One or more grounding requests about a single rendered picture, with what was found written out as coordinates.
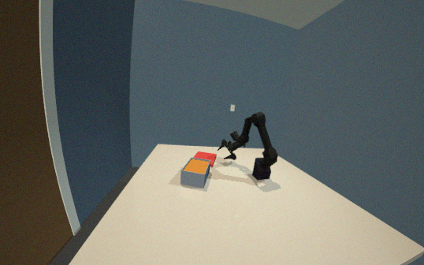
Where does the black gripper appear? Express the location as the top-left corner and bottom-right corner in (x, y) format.
(218, 139), (238, 161)

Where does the red box lid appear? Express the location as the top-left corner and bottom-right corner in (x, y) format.
(193, 151), (217, 167)

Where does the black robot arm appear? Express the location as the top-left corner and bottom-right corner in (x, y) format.
(230, 112), (278, 169)

